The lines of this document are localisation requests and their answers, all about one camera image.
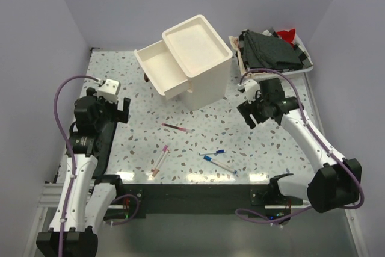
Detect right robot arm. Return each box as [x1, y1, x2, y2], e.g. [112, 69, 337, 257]
[237, 78, 363, 213]

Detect short blue marker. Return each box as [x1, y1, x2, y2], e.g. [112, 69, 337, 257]
[199, 149, 226, 156]

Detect black mat with blue trim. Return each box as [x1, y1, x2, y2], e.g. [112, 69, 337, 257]
[92, 122, 117, 179]

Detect purple cable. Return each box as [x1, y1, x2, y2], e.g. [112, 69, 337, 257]
[53, 76, 141, 257]
[235, 69, 365, 224]

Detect cream drawer cabinet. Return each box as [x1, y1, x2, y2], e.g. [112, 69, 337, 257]
[162, 14, 233, 111]

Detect white tray of cloths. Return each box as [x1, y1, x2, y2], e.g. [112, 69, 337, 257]
[229, 28, 313, 74]

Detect dark green folded cloth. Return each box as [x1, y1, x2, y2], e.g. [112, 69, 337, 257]
[239, 30, 303, 71]

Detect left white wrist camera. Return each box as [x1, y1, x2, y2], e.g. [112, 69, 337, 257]
[96, 79, 121, 104]

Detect dark red pen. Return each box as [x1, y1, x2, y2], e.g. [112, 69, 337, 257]
[161, 123, 194, 133]

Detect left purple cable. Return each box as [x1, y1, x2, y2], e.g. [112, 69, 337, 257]
[53, 76, 141, 257]

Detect aluminium rail frame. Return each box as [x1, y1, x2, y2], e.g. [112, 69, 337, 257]
[23, 46, 369, 257]

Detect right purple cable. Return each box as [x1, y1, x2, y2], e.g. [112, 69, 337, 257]
[235, 69, 365, 224]

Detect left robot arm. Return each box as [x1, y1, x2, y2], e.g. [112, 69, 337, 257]
[36, 88, 131, 256]

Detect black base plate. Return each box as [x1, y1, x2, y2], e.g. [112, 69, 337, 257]
[116, 184, 303, 218]

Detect long blue marker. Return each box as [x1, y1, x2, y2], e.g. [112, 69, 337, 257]
[203, 155, 237, 175]

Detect red cloth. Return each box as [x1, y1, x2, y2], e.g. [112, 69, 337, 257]
[276, 28, 296, 45]

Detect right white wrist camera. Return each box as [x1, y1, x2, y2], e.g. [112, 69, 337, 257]
[238, 79, 259, 102]

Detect cream top drawer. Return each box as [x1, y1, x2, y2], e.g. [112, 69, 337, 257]
[134, 40, 191, 100]

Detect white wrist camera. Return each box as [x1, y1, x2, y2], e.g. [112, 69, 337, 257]
[96, 79, 121, 104]
[238, 79, 259, 102]

